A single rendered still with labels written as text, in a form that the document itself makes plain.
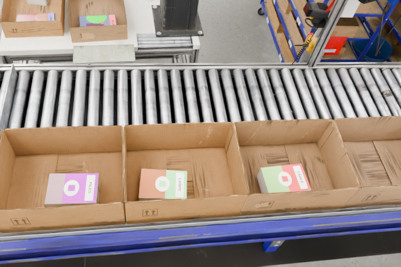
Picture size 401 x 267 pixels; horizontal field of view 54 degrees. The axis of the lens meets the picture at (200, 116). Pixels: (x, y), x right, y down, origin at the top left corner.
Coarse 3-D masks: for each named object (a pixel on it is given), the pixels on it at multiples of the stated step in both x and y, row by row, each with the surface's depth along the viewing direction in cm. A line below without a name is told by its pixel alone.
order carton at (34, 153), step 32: (32, 128) 130; (64, 128) 132; (96, 128) 134; (0, 160) 125; (32, 160) 140; (64, 160) 142; (96, 160) 143; (0, 192) 124; (32, 192) 133; (0, 224) 119; (32, 224) 122; (64, 224) 125; (96, 224) 128
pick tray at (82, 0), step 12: (72, 0) 216; (84, 0) 217; (96, 0) 218; (108, 0) 220; (120, 0) 221; (72, 12) 210; (84, 12) 211; (96, 12) 212; (108, 12) 214; (120, 12) 215; (72, 24) 204; (120, 24) 195; (72, 36) 194; (84, 36) 196; (96, 36) 198; (108, 36) 199; (120, 36) 201
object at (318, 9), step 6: (306, 6) 184; (312, 6) 183; (318, 6) 184; (324, 6) 185; (306, 12) 184; (312, 12) 183; (318, 12) 183; (324, 12) 183; (312, 18) 189; (318, 18) 188; (324, 18) 187
